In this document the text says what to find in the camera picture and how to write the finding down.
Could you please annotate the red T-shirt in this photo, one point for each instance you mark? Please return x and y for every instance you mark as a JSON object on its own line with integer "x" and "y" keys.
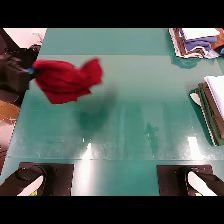
{"x": 63, "y": 80}

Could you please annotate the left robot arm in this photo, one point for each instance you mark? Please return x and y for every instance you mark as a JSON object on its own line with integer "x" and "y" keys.
{"x": 20, "y": 181}

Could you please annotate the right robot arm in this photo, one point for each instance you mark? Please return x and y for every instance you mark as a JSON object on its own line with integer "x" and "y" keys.
{"x": 206, "y": 181}

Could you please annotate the black mounting plate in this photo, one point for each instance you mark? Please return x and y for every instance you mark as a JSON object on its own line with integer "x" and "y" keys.
{"x": 61, "y": 180}
{"x": 168, "y": 180}

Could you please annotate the brown garment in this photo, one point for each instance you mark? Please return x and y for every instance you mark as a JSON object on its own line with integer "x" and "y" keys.
{"x": 178, "y": 45}
{"x": 209, "y": 106}

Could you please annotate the dark green garment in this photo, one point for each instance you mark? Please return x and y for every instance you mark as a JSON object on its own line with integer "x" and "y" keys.
{"x": 207, "y": 126}

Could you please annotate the white garment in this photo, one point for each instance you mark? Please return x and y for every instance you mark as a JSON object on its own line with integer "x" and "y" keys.
{"x": 199, "y": 32}
{"x": 216, "y": 91}

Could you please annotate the purple garment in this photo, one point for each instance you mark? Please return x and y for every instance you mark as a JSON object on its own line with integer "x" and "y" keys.
{"x": 200, "y": 45}

